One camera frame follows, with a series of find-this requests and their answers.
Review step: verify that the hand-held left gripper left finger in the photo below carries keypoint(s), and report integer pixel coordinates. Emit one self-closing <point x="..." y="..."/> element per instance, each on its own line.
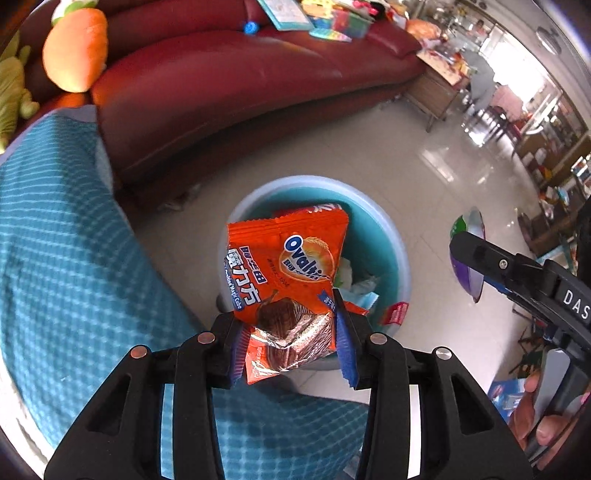
<point x="238" y="355"/>

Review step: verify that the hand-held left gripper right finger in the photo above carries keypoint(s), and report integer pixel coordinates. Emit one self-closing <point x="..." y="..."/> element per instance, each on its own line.
<point x="346" y="350"/>

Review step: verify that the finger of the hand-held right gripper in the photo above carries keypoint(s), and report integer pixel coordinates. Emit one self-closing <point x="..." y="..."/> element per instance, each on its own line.
<point x="489" y="261"/>
<point x="504" y="289"/>

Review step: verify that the purple and green snack packet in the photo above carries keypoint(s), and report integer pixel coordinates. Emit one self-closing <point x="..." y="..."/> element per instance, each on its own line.
<point x="471" y="221"/>

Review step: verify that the teal trash bin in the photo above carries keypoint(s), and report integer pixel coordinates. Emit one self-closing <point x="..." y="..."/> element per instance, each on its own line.
<point x="383" y="249"/>

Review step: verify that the orange snack packet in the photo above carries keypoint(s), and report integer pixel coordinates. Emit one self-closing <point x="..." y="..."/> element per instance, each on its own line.
<point x="286" y="258"/>

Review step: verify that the person's right hand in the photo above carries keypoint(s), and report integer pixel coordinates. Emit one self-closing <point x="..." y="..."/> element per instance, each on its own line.
<point x="551" y="427"/>

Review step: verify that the light blue plastic packet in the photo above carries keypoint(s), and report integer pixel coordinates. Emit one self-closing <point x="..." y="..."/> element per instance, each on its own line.
<point x="364" y="297"/>

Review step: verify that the red and white packet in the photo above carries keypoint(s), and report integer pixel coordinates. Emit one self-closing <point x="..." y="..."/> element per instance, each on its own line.
<point x="395" y="314"/>

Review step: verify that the wooden side table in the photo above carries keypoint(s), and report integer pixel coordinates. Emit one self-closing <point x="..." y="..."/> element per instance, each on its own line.
<point x="434" y="92"/>

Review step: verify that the orange plush toy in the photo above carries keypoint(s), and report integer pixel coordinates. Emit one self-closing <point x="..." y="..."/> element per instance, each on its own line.
<point x="422" y="28"/>

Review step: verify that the dark red leather sofa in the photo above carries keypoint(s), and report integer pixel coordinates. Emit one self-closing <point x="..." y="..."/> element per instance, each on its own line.
<point x="231" y="92"/>

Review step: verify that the pile of colourful toys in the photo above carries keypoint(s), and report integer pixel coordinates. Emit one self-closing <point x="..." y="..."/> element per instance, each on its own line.
<point x="346" y="23"/>

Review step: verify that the light blue children's book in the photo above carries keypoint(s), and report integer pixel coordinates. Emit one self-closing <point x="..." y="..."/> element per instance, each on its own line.
<point x="286" y="14"/>

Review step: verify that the small blue ball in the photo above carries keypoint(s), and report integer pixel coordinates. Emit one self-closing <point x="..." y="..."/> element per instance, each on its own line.
<point x="251" y="26"/>

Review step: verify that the green dinosaur plush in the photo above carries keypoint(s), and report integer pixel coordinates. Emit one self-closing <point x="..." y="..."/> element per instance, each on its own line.
<point x="11" y="101"/>

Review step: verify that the orange carrot bunny plush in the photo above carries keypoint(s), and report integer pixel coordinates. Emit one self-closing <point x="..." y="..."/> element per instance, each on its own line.
<point x="74" y="46"/>

